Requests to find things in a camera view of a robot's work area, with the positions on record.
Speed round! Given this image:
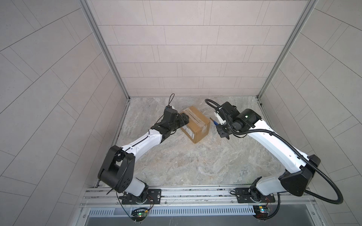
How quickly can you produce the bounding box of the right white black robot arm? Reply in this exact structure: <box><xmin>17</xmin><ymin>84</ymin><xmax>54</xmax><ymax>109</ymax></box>
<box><xmin>215</xmin><ymin>102</ymin><xmax>315</xmax><ymax>196</ymax></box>

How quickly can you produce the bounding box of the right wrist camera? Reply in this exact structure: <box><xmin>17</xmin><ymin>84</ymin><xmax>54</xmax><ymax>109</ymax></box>
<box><xmin>214</xmin><ymin>112</ymin><xmax>226</xmax><ymax>125</ymax></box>

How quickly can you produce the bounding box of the left camera black cable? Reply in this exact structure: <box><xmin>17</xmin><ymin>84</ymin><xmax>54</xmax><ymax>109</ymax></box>
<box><xmin>152</xmin><ymin>93</ymin><xmax>175</xmax><ymax>126</ymax></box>

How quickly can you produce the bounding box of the aluminium front rail frame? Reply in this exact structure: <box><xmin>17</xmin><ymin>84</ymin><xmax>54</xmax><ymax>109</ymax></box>
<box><xmin>72</xmin><ymin>185</ymin><xmax>326</xmax><ymax>226</ymax></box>

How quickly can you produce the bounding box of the right aluminium corner post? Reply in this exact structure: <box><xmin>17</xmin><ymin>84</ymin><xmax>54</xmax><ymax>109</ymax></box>
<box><xmin>257</xmin><ymin>0</ymin><xmax>318</xmax><ymax>101</ymax></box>

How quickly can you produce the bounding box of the left aluminium corner post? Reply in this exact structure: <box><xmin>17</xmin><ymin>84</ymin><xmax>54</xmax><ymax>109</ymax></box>
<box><xmin>78</xmin><ymin>0</ymin><xmax>130</xmax><ymax>102</ymax></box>

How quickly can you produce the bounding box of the right green circuit board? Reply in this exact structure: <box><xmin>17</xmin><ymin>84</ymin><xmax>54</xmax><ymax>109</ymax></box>
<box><xmin>253</xmin><ymin>205</ymin><xmax>271</xmax><ymax>219</ymax></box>

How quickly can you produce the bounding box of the left green circuit board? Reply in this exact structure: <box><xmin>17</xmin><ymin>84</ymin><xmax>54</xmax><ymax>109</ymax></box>
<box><xmin>131</xmin><ymin>208</ymin><xmax>150</xmax><ymax>222</ymax></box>

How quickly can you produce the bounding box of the green circuit board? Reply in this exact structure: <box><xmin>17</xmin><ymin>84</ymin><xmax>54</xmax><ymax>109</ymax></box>
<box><xmin>253</xmin><ymin>205</ymin><xmax>271</xmax><ymax>219</ymax></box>
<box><xmin>131</xmin><ymin>208</ymin><xmax>150</xmax><ymax>222</ymax></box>

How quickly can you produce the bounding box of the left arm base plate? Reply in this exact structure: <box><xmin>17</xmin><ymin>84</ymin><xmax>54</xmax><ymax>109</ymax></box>
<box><xmin>120</xmin><ymin>189</ymin><xmax>162</xmax><ymax>205</ymax></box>

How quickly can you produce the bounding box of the aluminium corner post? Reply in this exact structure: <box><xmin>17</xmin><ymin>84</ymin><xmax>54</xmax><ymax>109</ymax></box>
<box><xmin>257</xmin><ymin>0</ymin><xmax>318</xmax><ymax>101</ymax></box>
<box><xmin>78</xmin><ymin>0</ymin><xmax>130</xmax><ymax>102</ymax></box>

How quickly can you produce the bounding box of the black corrugated cable conduit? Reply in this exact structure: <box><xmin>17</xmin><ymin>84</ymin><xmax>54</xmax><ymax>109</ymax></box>
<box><xmin>205</xmin><ymin>98</ymin><xmax>344</xmax><ymax>219</ymax></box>

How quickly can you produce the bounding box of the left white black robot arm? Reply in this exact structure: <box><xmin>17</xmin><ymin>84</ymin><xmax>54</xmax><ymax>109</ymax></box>
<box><xmin>98</xmin><ymin>105</ymin><xmax>189</xmax><ymax>202</ymax></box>

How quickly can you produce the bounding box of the brown taped cardboard box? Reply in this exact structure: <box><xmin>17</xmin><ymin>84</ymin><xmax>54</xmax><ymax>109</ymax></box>
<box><xmin>181</xmin><ymin>106</ymin><xmax>210</xmax><ymax>144</ymax></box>

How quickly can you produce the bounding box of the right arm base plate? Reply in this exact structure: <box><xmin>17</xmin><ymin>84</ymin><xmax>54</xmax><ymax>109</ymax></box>
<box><xmin>230</xmin><ymin>188</ymin><xmax>276</xmax><ymax>203</ymax></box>

